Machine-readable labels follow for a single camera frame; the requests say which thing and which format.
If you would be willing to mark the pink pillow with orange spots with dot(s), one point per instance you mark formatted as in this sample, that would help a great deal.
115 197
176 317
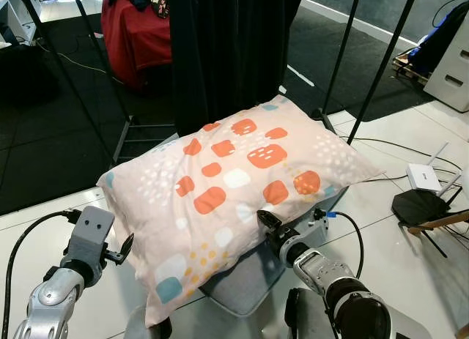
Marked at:
242 185

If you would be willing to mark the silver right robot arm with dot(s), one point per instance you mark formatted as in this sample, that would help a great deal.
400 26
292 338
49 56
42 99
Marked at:
330 280

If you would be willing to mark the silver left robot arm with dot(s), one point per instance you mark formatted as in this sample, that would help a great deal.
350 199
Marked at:
55 295

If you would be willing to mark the grey metal stand foot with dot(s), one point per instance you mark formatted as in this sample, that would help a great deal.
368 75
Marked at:
139 138

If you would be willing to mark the wooden stick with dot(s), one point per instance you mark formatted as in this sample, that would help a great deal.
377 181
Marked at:
440 222

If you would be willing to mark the black round flat device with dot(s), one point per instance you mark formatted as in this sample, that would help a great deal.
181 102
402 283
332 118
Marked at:
419 206

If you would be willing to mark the white router with antennas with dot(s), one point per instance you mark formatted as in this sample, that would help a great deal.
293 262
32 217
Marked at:
423 176

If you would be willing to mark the black hanging curtain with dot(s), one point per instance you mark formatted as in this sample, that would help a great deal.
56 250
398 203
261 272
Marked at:
231 53

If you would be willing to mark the black bag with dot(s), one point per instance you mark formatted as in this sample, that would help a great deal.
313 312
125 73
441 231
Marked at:
26 75

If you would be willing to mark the red cloth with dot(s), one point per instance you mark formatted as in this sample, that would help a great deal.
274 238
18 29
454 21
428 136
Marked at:
135 39

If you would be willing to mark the wooden pallet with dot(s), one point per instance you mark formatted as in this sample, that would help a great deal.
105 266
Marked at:
409 66

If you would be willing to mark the white cabinet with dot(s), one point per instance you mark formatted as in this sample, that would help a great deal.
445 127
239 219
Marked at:
453 72

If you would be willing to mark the white shelf unit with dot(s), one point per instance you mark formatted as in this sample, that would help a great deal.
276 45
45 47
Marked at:
16 13

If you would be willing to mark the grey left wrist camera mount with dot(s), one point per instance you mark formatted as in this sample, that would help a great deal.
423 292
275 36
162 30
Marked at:
89 233

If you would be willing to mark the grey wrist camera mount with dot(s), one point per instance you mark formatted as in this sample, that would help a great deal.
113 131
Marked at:
319 223
89 233

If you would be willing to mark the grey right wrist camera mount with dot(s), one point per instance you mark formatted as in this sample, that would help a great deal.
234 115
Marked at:
319 223

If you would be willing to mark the black slanted frame pole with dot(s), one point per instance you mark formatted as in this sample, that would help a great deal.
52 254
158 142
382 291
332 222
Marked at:
69 79
341 50
381 68

